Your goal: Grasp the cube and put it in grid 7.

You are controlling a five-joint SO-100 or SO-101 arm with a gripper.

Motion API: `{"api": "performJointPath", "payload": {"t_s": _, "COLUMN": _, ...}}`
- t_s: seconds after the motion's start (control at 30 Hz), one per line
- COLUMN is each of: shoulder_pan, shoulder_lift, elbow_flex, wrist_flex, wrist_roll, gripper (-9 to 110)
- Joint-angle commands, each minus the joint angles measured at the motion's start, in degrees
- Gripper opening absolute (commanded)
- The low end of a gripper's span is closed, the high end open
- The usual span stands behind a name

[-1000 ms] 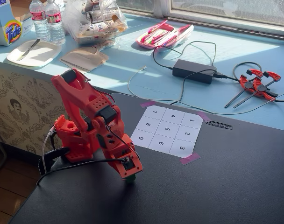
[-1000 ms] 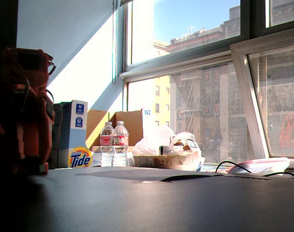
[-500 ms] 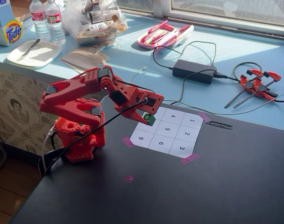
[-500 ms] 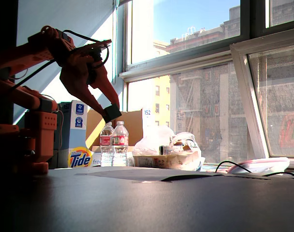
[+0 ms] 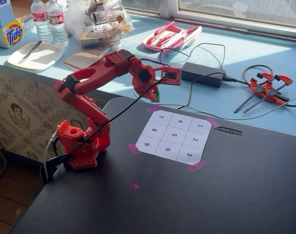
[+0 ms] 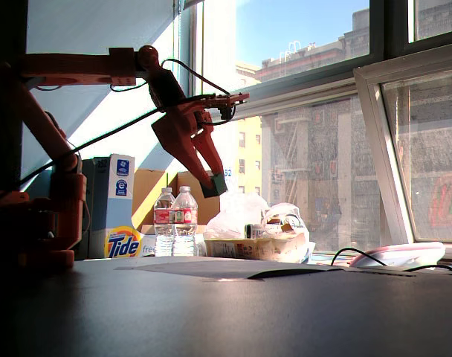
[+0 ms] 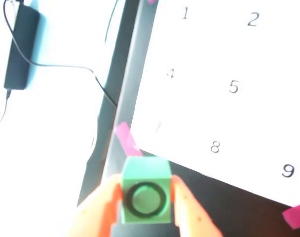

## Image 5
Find thin black adapter cable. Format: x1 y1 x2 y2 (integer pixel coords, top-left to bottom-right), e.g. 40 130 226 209
159 43 226 110

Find red bar clamp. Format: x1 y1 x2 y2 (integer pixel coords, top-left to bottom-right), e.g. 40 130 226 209
234 72 276 114
242 74 294 114

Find white numbered grid paper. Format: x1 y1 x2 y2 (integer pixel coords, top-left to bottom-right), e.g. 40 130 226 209
135 110 213 165

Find black power adapter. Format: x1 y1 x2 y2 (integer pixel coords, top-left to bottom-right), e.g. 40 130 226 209
181 61 227 89

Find window frame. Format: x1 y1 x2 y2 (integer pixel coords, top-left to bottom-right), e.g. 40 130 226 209
121 0 296 43

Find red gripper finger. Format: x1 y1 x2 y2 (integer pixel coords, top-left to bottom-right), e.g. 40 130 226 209
133 84 151 98
144 84 159 102

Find open Tide detergent box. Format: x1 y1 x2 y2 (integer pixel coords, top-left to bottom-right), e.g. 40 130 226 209
0 0 38 49

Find clear plastic bag with trash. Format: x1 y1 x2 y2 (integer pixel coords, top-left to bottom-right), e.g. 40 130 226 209
64 0 134 48

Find clear water bottle red label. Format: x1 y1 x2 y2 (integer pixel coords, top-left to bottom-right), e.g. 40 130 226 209
46 0 70 48
30 0 54 45

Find black table clamp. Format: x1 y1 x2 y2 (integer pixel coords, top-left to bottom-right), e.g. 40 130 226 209
39 154 74 185

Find brown paper napkins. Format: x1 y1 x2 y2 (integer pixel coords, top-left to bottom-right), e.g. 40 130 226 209
61 48 108 74

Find purple tape piece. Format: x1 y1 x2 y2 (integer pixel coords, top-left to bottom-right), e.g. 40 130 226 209
146 105 164 114
205 116 221 129
186 159 210 173
126 142 141 155

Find black camera cable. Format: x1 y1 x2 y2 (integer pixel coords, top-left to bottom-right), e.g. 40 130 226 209
42 73 170 184

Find pink pen tray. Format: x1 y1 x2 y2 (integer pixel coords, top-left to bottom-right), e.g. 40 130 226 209
141 20 203 52

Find red wrist camera mount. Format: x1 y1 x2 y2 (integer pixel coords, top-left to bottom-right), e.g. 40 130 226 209
153 66 182 86

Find red gripper body black motor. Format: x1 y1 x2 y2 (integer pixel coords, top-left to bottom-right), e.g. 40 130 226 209
129 59 156 91

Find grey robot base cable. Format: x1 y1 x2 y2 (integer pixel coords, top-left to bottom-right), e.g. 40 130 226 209
42 131 59 181

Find thick black power cable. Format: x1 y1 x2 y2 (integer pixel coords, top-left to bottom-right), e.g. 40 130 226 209
222 64 296 108

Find white square plate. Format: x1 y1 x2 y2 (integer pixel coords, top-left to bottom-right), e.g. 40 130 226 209
7 41 66 72

